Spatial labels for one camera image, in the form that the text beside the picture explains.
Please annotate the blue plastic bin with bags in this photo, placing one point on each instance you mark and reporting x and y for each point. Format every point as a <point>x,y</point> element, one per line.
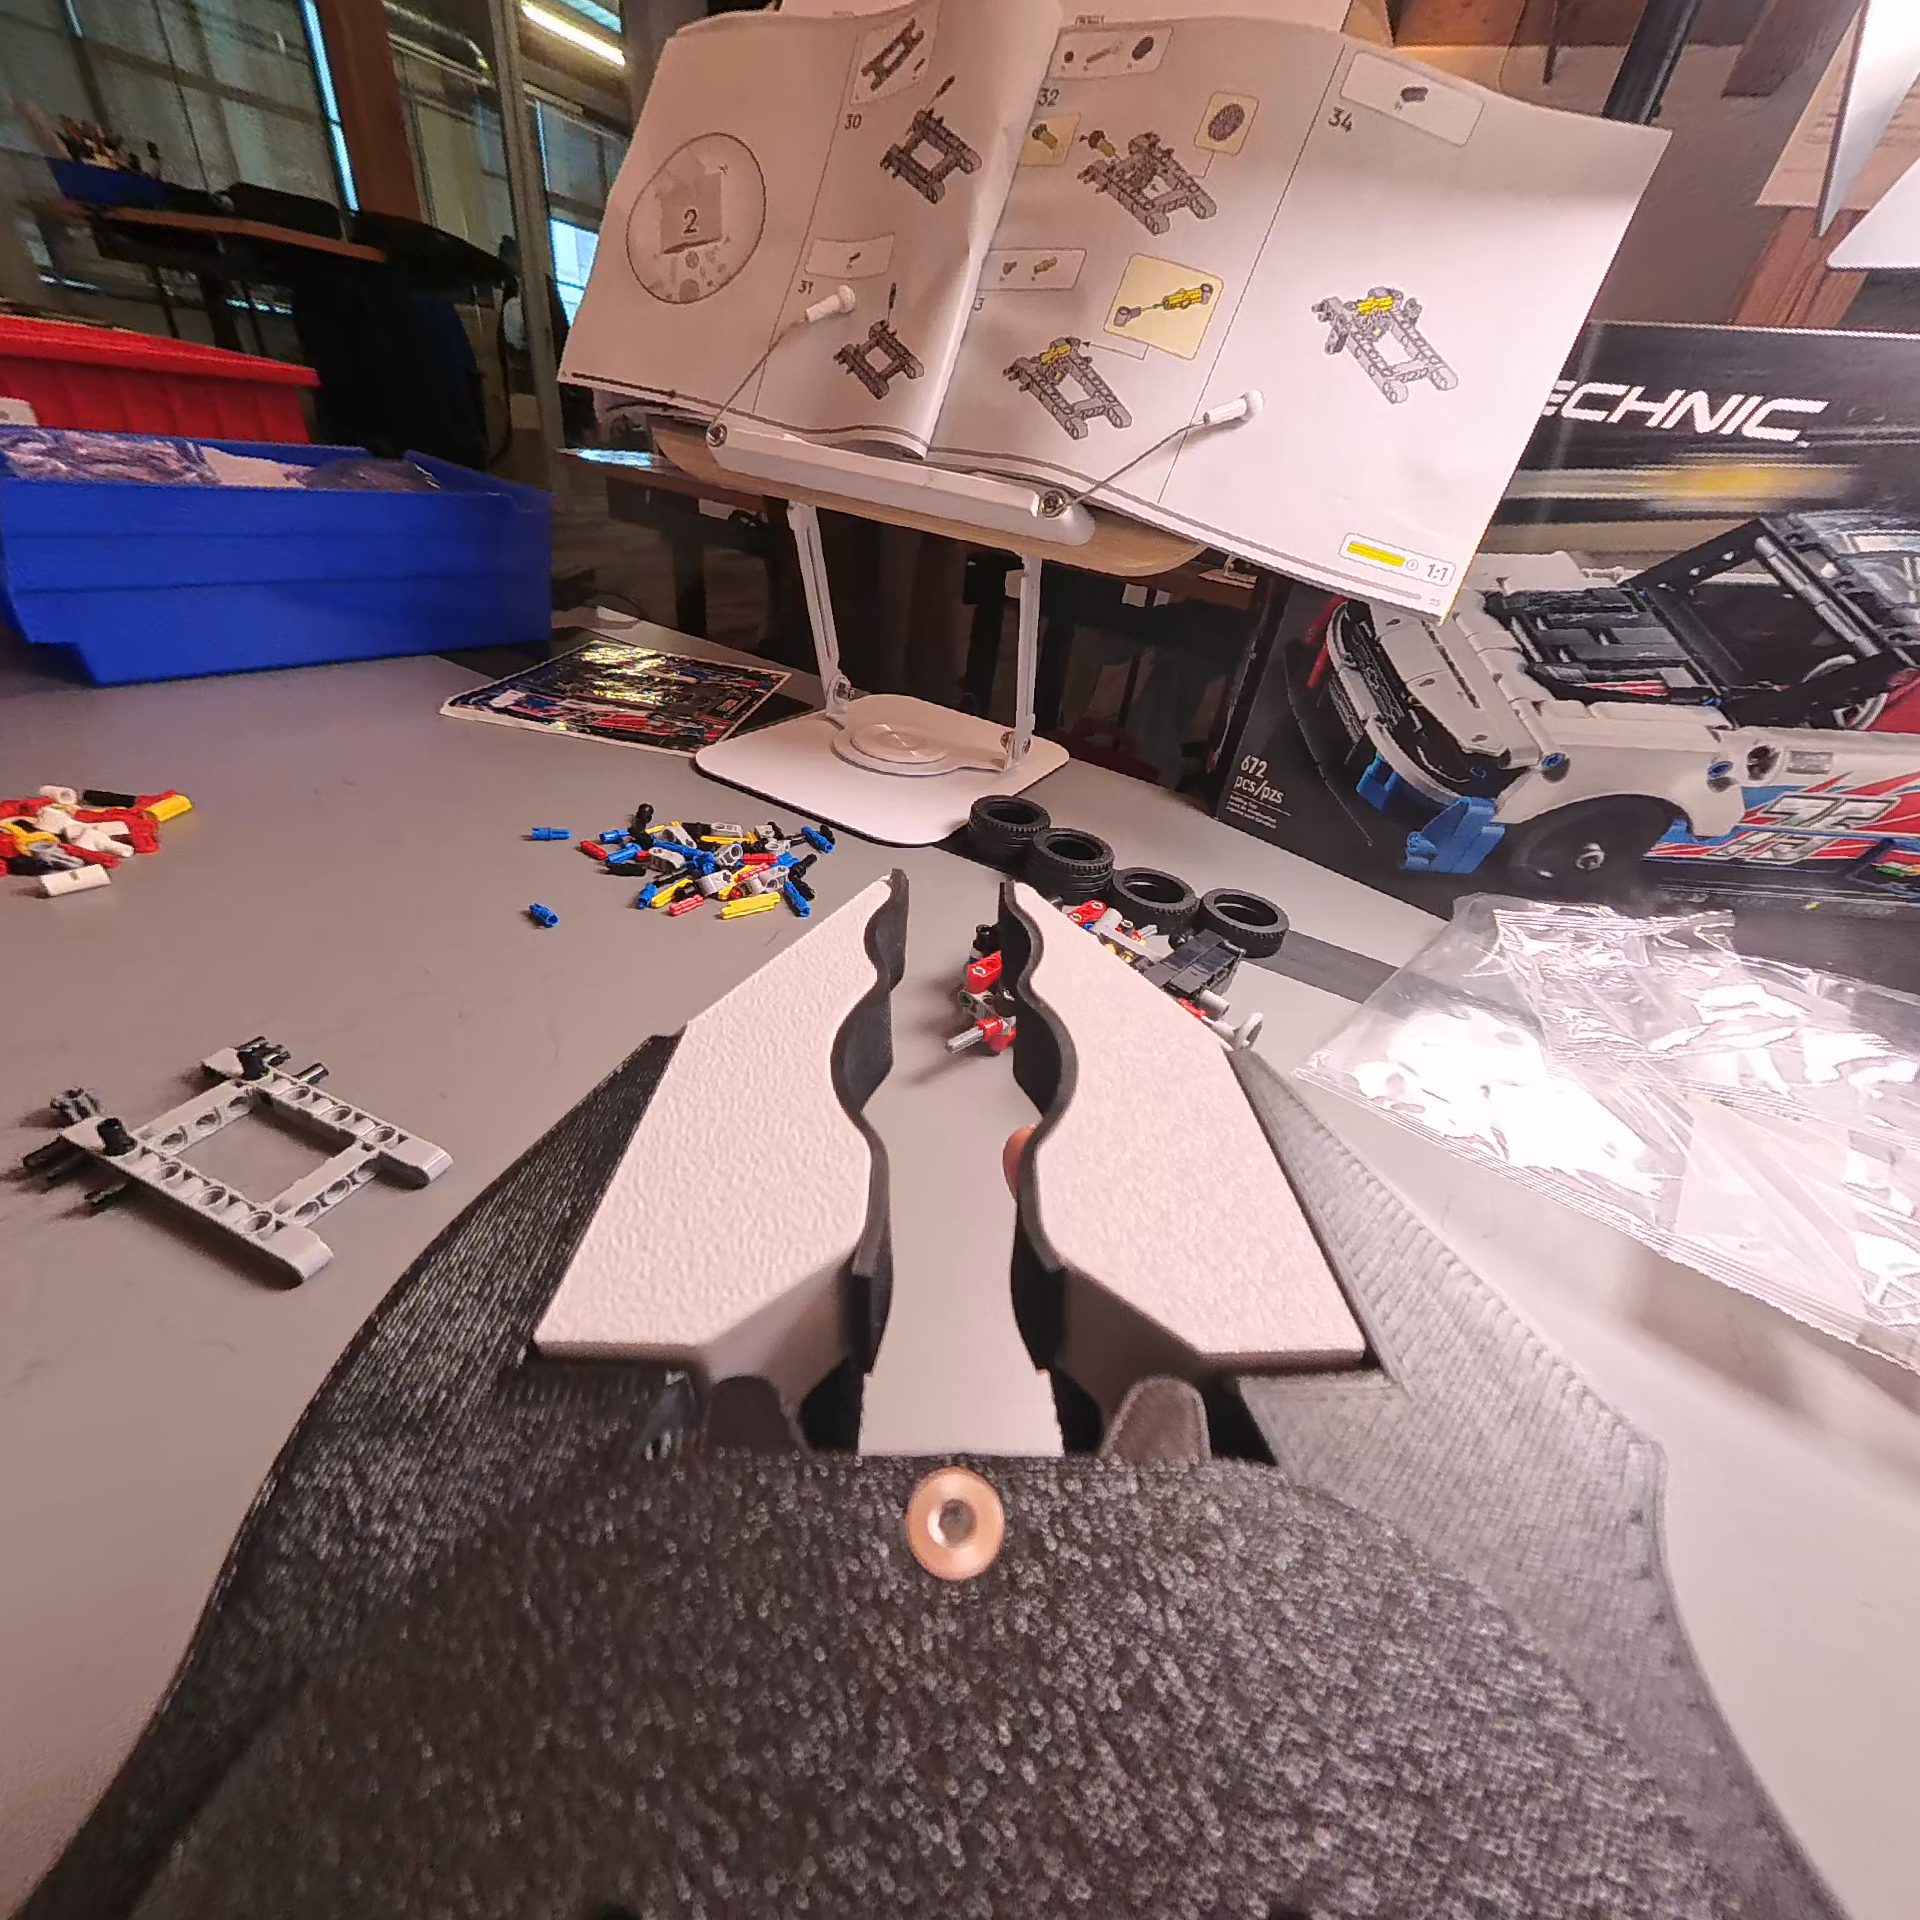
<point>270,569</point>

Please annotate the cluster of red black lego parts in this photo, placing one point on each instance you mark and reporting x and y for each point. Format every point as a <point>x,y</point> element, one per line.
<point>984,1031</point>

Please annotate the pile of small colourful lego pins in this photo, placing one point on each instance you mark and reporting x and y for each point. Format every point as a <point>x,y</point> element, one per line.
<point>704,863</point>

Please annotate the clear plastic bags of lego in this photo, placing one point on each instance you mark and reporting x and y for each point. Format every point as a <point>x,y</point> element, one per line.
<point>89,456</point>

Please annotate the grey lego frame assembly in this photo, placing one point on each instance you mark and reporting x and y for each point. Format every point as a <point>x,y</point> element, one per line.
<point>346,1137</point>

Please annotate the black lego tyre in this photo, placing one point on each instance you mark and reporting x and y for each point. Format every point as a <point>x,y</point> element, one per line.
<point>1004,827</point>
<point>1242,921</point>
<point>1069,863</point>
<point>1153,897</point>

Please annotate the empty clear plastic bag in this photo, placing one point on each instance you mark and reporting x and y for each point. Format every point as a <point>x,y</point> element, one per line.
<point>1650,1079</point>

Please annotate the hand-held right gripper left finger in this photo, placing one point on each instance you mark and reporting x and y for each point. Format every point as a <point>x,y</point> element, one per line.
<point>720,1171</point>

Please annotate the red plastic bin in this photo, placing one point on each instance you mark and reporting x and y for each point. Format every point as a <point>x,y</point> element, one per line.
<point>148,389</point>

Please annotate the pile of red white lego pieces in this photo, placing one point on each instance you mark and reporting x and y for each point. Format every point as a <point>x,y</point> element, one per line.
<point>89,832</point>

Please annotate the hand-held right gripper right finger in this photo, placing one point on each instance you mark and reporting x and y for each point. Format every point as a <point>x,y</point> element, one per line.
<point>1184,1185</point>

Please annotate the dark background table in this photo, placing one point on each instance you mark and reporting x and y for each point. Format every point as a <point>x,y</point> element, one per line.
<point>224,224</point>

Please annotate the lego set box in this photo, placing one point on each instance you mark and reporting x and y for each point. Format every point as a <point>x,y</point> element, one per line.
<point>1650,451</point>

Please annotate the lego sticker sheet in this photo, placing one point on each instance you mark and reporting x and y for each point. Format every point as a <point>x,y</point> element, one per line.
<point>616,699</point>

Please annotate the white book stand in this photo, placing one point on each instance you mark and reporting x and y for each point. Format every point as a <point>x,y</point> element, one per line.
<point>884,751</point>

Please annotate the open lego instruction booklet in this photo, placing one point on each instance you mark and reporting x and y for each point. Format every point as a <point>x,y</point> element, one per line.
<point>1200,224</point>

